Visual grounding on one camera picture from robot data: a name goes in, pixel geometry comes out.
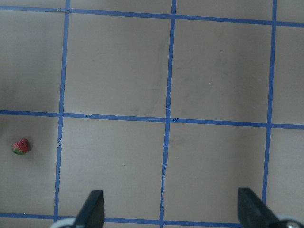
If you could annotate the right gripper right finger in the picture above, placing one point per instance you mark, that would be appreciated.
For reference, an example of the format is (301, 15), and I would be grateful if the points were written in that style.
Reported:
(252, 212)

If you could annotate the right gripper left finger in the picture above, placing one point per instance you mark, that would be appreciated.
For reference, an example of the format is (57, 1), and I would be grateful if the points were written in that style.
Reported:
(91, 215)

